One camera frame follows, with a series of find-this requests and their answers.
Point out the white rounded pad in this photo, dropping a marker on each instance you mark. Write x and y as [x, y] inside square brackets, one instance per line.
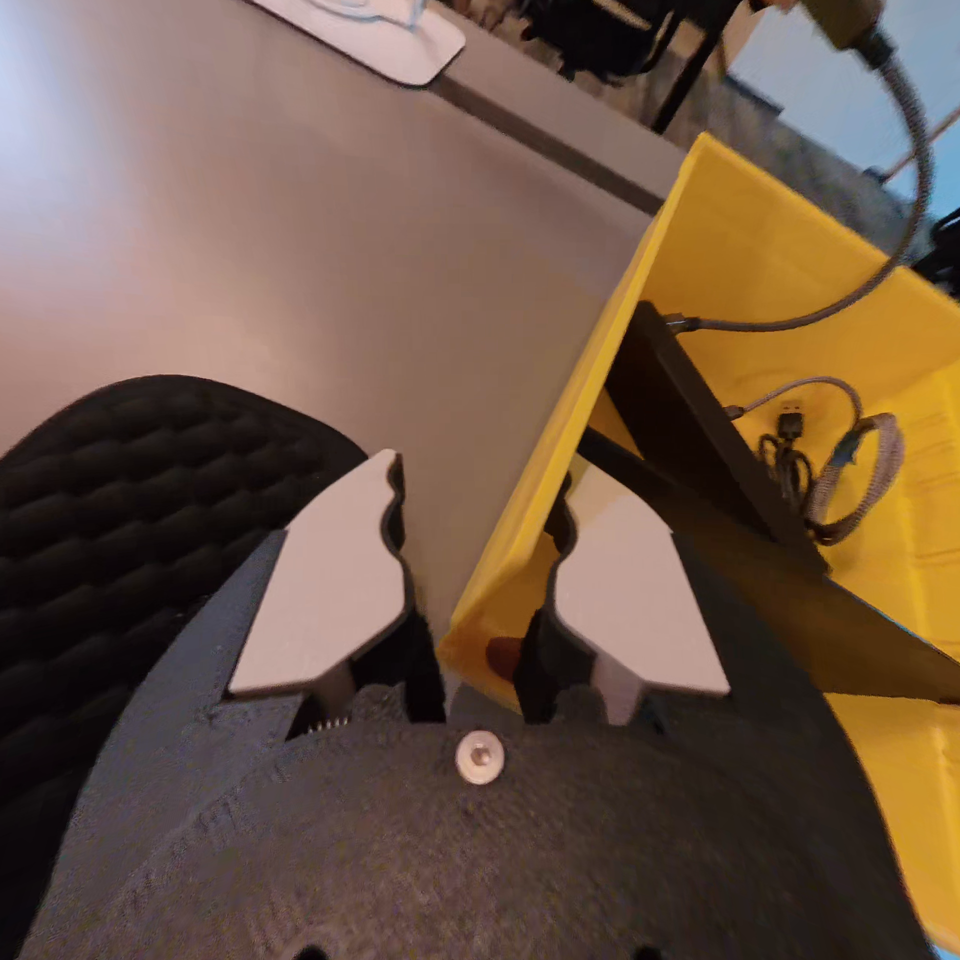
[390, 45]

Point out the black desk frame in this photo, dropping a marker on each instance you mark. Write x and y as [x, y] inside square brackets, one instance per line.
[690, 67]

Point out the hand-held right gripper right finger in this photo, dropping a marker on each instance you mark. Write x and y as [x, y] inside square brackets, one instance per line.
[637, 600]

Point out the person's right hand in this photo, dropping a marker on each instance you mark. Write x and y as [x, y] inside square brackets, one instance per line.
[504, 658]

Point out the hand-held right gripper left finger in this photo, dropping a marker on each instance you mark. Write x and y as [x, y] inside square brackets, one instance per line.
[330, 585]

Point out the long black usb hub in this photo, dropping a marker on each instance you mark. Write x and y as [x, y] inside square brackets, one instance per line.
[697, 435]

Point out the black textured mat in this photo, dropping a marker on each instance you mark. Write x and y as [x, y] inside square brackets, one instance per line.
[112, 525]

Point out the bin divider plate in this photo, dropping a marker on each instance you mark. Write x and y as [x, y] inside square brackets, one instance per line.
[862, 637]

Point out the large yellow storage bin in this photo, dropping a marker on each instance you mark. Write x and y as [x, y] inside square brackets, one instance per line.
[750, 247]

